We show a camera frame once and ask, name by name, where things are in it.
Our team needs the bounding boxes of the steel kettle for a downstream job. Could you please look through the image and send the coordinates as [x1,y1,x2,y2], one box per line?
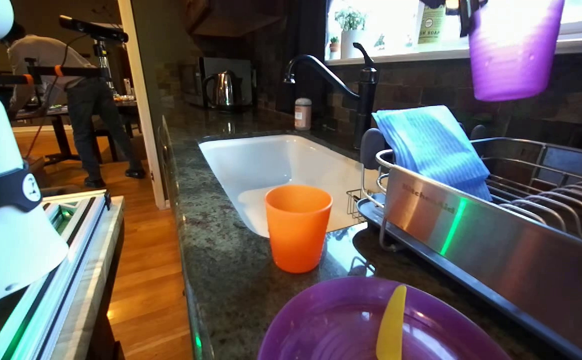
[202,69,246,112]

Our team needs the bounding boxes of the steel dish drying rack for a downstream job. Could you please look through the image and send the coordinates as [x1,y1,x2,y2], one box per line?
[355,137,582,360]

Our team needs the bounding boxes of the yellow plastic utensil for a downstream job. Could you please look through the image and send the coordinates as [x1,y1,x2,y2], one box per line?
[374,284,409,360]

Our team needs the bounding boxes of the white pot with green plant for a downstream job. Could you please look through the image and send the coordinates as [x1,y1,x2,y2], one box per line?
[332,6,367,60]

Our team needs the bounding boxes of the blue dish cloth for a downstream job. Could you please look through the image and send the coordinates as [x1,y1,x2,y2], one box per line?
[369,105,494,202]

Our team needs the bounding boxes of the orange label canister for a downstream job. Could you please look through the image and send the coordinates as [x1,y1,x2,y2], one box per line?
[292,96,314,132]

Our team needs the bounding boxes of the green dish soap bottle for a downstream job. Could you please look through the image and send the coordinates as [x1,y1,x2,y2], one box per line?
[415,0,450,47]

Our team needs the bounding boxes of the person in background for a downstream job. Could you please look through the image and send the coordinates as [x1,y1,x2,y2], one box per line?
[5,33,148,190]

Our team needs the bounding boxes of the orange plastic cup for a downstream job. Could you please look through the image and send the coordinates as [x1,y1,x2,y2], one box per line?
[263,184,336,276]

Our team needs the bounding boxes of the purple plastic cup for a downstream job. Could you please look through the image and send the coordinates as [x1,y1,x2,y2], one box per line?
[467,0,565,105]

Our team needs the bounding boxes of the dark metal kitchen faucet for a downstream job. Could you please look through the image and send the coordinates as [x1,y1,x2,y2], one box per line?
[281,40,379,152]

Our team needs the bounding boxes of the purple plastic plate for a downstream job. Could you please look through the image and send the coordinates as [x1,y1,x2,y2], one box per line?
[256,276,514,360]

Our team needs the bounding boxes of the dark wooden table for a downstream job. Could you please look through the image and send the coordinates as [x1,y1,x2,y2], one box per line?
[8,96,138,166]

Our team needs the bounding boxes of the metal robot stand frame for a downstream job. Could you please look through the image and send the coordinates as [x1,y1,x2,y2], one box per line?
[0,189,126,360]

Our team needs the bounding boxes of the white window frame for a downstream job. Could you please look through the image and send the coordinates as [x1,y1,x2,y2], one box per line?
[321,0,582,69]

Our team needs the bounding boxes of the white kitchen sink basin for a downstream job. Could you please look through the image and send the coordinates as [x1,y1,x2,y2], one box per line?
[197,135,382,240]

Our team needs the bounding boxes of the white door frame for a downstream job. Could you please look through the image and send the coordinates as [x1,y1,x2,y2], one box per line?
[115,0,169,210]

